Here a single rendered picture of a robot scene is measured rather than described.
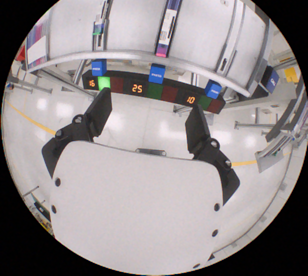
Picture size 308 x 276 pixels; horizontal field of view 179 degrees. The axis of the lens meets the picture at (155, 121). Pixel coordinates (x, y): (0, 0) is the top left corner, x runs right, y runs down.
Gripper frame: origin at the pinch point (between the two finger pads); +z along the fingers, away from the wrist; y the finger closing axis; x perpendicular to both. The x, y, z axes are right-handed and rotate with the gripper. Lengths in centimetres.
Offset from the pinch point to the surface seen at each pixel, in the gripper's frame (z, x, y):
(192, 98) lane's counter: 11.1, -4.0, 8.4
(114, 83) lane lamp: 11.1, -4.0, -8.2
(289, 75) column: 125, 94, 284
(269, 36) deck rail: 9.0, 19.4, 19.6
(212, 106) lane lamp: 11.1, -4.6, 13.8
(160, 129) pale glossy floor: 48, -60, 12
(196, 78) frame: 51, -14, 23
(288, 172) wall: -74, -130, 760
